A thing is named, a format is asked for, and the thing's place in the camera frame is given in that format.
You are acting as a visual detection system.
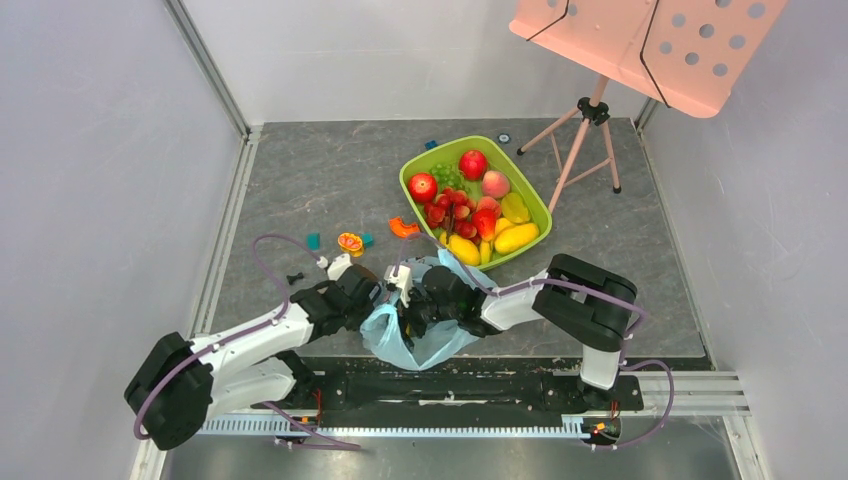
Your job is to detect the pink fake peach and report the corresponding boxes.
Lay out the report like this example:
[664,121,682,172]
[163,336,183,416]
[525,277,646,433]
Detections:
[481,170,511,199]

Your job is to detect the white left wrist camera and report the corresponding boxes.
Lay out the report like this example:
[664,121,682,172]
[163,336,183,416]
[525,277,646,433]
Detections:
[316,253,353,281]

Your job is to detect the red fake strawberries bunch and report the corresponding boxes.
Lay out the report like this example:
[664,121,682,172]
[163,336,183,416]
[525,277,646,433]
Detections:
[422,187,478,240]

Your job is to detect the yellow fake lemon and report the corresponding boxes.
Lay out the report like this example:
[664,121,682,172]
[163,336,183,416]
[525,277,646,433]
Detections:
[439,232,481,266]

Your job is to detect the light blue plastic bag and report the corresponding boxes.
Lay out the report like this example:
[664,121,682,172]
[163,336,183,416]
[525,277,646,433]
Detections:
[359,249,496,371]

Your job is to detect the orange toy piece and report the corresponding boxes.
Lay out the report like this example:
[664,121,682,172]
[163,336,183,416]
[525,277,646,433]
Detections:
[388,217,421,239]

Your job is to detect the yellow fake starfruit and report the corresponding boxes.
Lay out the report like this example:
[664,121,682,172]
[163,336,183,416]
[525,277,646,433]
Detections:
[500,192,532,224]

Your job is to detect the yellow fake mango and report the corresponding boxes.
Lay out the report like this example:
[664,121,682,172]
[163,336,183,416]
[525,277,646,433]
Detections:
[494,223,540,255]

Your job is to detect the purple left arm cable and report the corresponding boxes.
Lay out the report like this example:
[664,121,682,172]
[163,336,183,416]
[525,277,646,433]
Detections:
[132,233,362,453]

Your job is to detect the yellow fake banana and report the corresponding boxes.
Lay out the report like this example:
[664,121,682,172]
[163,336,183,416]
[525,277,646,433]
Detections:
[479,217,514,265]

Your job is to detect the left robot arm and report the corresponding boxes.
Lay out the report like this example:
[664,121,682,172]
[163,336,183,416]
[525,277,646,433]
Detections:
[124,265,381,451]

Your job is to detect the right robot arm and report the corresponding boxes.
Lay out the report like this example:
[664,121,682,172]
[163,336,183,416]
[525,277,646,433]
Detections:
[398,254,644,408]

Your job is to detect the green fake grapes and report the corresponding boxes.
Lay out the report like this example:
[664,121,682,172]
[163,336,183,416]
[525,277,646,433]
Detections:
[429,164,465,190]

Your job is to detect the small fake peach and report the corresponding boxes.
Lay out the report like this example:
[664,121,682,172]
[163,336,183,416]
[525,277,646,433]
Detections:
[475,196,502,217]

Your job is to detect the small teal block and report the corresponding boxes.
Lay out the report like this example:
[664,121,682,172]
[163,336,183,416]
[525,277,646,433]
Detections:
[306,232,321,251]

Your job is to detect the orange round toy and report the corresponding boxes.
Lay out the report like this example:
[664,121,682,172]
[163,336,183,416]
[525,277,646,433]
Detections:
[337,232,366,257]

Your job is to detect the red fake wax apple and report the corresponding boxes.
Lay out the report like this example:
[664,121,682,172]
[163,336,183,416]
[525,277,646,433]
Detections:
[471,210,498,240]

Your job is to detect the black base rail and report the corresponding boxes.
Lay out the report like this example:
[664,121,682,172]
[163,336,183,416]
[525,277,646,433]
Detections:
[198,354,717,432]

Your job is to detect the small black screw part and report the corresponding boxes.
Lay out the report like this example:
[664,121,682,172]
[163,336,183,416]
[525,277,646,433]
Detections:
[286,272,305,286]

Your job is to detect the pink music stand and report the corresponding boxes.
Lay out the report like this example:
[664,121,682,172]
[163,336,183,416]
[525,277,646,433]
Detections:
[508,0,791,215]

